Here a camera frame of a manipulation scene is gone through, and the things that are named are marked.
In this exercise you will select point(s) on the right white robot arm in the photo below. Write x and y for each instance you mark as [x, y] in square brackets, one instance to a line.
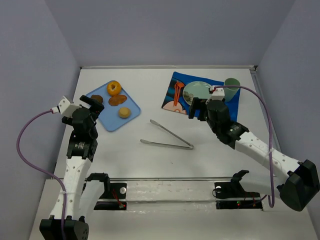
[297, 181]

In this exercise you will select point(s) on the blue patterned placemat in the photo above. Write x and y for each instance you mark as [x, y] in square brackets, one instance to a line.
[182, 107]

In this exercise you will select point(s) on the orange round bread roll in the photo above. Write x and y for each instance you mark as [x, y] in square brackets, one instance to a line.
[113, 88]

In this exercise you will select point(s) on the small tan round bun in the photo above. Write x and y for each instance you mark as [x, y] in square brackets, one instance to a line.
[124, 112]

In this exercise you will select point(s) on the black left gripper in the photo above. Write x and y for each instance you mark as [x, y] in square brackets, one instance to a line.
[91, 103]

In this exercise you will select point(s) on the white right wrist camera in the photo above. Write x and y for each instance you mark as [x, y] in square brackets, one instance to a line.
[215, 93]

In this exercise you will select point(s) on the silver metal tongs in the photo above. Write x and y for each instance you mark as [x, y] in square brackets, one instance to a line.
[165, 138]

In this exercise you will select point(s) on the light green cup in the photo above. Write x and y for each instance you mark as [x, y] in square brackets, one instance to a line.
[232, 87]

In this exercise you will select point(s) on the dark brown small bread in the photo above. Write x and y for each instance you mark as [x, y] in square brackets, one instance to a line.
[98, 98]

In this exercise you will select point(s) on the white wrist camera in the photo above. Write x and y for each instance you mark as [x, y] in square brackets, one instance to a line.
[215, 93]
[65, 107]

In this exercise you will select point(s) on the blue plastic tray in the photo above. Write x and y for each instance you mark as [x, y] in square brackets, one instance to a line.
[109, 117]

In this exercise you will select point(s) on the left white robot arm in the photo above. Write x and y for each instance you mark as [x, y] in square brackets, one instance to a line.
[81, 190]

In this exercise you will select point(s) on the orange plastic fork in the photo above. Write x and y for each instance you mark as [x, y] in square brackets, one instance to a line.
[177, 89]

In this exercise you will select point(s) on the metal base rail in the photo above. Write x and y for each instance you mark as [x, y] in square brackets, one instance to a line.
[222, 193]

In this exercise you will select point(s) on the light green plate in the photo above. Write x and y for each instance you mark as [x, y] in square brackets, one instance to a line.
[196, 89]

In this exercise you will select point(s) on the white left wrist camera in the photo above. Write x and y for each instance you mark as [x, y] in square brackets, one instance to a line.
[65, 107]

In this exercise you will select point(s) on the brown oval bread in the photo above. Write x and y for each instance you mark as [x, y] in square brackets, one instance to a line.
[117, 100]

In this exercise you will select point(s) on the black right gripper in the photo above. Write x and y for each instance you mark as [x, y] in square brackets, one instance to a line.
[195, 109]

